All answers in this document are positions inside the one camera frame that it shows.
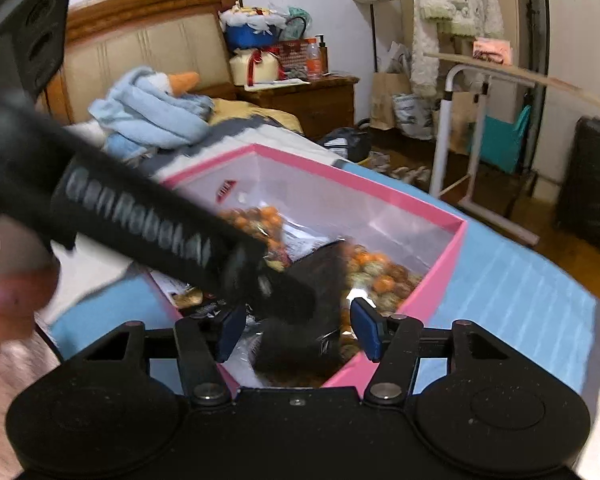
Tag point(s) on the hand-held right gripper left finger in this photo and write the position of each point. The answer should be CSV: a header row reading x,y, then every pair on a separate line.
x,y
232,330

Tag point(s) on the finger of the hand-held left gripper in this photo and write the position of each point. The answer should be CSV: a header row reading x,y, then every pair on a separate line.
x,y
285,295

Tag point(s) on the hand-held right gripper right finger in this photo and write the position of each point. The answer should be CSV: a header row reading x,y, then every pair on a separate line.
x,y
367,327

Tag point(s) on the dark snack packet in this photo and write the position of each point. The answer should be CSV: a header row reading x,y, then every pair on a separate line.
x,y
300,350

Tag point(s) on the clear bag of orange snacks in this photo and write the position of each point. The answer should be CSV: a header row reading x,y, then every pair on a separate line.
x,y
375,265

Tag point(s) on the pink cardboard box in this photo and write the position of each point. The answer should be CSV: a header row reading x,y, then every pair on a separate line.
x,y
430,280

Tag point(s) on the person's left hand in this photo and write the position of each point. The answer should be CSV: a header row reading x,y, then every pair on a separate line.
x,y
10,280

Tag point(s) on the goose plush in blue blanket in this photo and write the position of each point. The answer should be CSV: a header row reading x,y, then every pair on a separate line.
x,y
150,120

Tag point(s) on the goose plush toy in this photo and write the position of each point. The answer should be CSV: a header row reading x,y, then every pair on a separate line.
x,y
182,81

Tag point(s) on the yellow pillow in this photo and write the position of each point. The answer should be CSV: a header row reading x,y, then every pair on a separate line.
x,y
250,110

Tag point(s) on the grey white quilt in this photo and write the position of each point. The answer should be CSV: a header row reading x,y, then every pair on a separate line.
x,y
280,137

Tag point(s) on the beige shoe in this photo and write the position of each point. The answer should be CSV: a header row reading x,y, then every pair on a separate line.
x,y
412,175

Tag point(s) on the wooden bed headboard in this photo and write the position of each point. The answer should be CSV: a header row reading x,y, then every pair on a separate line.
x,y
130,50

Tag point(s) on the black bag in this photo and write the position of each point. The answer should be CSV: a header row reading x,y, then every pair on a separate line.
x,y
347,142

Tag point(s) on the grey sneaker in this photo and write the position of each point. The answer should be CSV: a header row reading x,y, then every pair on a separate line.
x,y
380,160

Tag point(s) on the cream gift box red ribbon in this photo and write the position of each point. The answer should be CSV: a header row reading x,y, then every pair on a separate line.
x,y
242,67

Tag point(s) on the wooden nightstand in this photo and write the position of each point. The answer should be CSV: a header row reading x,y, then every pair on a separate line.
x,y
310,105

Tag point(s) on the blue basin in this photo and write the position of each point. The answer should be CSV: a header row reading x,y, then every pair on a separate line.
x,y
245,37

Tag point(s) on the white printed plastic bag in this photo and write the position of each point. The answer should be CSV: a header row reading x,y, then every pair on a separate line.
x,y
412,115

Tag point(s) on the brown paper bag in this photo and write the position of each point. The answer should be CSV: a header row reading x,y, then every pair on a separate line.
x,y
462,120
385,100

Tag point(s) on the red patterned gift bag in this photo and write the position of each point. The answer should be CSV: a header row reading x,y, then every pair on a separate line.
x,y
292,57

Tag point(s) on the teal bag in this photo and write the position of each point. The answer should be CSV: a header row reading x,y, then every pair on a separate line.
x,y
500,145

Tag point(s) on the pink fluffy blanket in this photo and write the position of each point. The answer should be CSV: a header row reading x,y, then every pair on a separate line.
x,y
15,410

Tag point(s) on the beige rolling side table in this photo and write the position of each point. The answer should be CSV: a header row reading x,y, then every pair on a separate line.
x,y
452,110

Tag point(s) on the orange drink bottle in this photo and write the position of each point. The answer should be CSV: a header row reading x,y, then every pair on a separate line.
x,y
313,62

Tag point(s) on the pump dispenser bottle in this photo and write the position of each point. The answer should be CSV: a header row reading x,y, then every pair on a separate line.
x,y
323,55

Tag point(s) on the pale green bag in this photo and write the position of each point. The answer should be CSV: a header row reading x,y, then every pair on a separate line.
x,y
297,15

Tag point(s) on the black suitcase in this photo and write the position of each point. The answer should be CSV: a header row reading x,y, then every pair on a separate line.
x,y
590,185

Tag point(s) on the white fluffy coat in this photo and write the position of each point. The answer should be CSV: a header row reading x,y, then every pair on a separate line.
x,y
430,50

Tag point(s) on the small pink box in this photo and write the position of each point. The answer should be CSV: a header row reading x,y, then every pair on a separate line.
x,y
492,50

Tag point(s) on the white wardrobe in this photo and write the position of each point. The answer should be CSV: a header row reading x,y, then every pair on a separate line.
x,y
580,25

